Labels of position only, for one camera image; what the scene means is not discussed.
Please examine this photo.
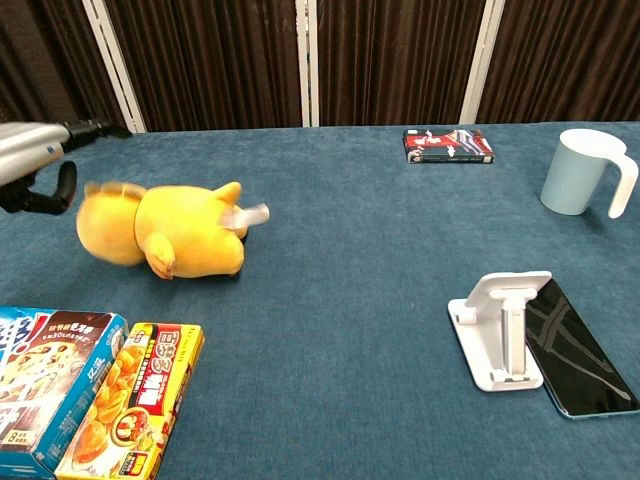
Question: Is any white phone stand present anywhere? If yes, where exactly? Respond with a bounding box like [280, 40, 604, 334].
[447, 270, 554, 392]

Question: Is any light blue mug white handle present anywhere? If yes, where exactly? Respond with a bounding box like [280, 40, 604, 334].
[539, 128, 640, 219]

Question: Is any yellow plush toy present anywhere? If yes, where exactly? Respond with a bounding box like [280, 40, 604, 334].
[75, 180, 271, 279]

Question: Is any red black card box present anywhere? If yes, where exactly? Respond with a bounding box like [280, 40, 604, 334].
[402, 128, 497, 165]

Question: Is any white partition post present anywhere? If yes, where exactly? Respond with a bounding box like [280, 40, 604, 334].
[296, 0, 321, 127]
[81, 0, 147, 134]
[458, 0, 506, 125]

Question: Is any yellow curry box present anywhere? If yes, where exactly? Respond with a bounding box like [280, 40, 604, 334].
[53, 322, 205, 480]

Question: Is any dark brown curtain panel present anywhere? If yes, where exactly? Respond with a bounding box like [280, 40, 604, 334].
[317, 0, 487, 127]
[0, 0, 134, 134]
[104, 0, 304, 133]
[477, 0, 640, 124]

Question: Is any black smartphone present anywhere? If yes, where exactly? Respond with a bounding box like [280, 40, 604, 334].
[523, 278, 640, 420]

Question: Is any teal table cloth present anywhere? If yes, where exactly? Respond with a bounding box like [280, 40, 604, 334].
[0, 119, 640, 480]

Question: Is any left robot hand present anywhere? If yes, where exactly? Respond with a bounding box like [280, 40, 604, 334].
[0, 118, 132, 215]

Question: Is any blue cookie box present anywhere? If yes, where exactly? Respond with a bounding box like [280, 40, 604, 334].
[0, 306, 129, 476]

